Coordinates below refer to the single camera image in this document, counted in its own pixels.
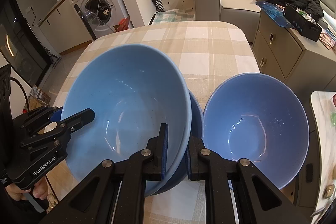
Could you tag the white marble side table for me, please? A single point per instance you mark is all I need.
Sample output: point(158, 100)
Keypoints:
point(323, 107)

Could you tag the blue bowl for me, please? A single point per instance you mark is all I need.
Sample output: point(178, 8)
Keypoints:
point(132, 89)
point(185, 166)
point(256, 116)

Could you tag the cardboard box on floor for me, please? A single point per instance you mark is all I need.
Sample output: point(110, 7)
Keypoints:
point(38, 98)

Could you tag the red cardboard box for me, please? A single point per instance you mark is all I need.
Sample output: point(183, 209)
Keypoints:
point(122, 25)

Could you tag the left hand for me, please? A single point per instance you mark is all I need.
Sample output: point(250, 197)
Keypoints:
point(40, 190)

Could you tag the beige drawer cabinet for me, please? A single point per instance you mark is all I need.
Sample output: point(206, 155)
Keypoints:
point(302, 64)

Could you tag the white washing machine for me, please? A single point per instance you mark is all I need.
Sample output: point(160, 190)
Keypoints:
point(100, 17)

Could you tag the black white patterned basket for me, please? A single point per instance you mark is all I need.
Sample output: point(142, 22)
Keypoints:
point(173, 11)

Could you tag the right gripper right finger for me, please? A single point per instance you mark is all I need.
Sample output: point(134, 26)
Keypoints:
point(238, 192)

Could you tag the beige plaid tablecloth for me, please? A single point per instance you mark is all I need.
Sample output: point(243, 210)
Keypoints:
point(207, 53)

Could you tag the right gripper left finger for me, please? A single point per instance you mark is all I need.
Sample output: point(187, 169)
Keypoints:
point(114, 192)

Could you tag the kitchen counter cabinets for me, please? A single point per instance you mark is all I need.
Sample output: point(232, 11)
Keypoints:
point(63, 27)

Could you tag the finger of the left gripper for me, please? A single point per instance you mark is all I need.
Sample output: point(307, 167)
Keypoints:
point(56, 115)
point(74, 122)

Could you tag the black jacket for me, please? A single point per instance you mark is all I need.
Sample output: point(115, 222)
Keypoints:
point(311, 7)

